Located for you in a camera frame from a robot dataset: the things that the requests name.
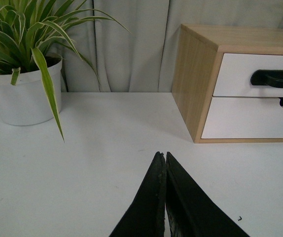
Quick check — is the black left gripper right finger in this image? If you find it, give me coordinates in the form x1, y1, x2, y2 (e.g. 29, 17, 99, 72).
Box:
166, 152, 248, 237

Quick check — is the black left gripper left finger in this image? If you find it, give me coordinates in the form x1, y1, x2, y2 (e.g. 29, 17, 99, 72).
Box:
110, 152, 167, 237

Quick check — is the white drawer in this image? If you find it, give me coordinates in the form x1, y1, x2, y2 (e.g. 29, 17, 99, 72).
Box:
213, 53, 283, 97
202, 97, 283, 139

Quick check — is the wooden drawer cabinet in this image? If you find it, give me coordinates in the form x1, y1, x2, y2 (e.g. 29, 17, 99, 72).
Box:
172, 24, 283, 143

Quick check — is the white plant pot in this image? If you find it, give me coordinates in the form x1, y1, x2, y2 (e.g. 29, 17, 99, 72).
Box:
0, 70, 53, 126

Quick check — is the grey curtain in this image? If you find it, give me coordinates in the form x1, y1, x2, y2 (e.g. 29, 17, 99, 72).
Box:
57, 0, 283, 92

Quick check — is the green spider plant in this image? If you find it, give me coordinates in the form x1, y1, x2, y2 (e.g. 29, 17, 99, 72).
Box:
0, 0, 117, 131

